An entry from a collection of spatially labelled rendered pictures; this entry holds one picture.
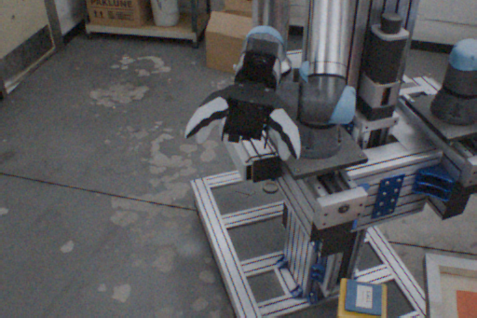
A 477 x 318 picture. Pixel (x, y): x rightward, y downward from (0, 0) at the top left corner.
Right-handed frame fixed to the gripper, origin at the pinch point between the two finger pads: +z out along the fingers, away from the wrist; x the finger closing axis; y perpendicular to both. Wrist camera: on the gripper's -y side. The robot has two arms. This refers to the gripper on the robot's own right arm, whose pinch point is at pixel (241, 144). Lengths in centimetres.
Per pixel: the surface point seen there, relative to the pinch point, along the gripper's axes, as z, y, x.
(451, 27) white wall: -384, 118, -173
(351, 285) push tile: -30, 66, -36
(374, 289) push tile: -29, 66, -42
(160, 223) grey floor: -129, 175, 42
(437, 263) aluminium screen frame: -38, 61, -61
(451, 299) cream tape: -29, 64, -64
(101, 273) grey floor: -88, 178, 65
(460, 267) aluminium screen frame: -38, 60, -67
